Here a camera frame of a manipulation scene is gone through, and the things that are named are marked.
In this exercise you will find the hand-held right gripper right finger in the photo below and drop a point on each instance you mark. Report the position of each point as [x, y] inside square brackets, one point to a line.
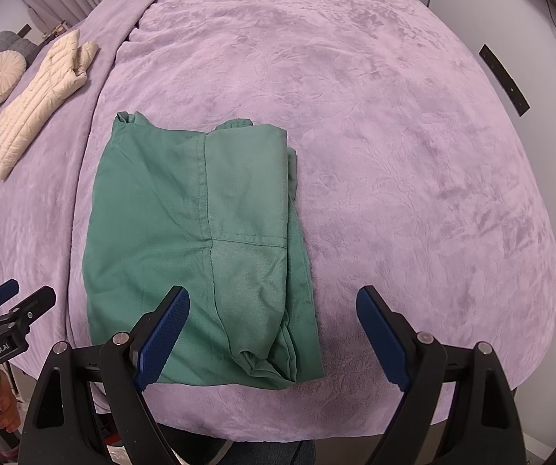
[384, 339]

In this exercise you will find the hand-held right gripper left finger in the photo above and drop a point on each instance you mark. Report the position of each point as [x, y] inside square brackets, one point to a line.
[162, 344]

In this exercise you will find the green work jacket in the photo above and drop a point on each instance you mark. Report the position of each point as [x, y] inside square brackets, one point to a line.
[186, 227]

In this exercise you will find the purple plush blanket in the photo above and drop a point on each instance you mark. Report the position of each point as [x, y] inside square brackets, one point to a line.
[379, 155]

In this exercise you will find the cream puffer jacket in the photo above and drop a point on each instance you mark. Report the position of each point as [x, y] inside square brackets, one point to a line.
[41, 97]

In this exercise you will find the grey quilted headboard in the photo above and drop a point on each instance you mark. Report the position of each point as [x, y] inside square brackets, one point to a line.
[9, 41]

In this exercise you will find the black wall strip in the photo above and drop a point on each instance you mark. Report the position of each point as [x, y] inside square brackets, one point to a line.
[505, 80]

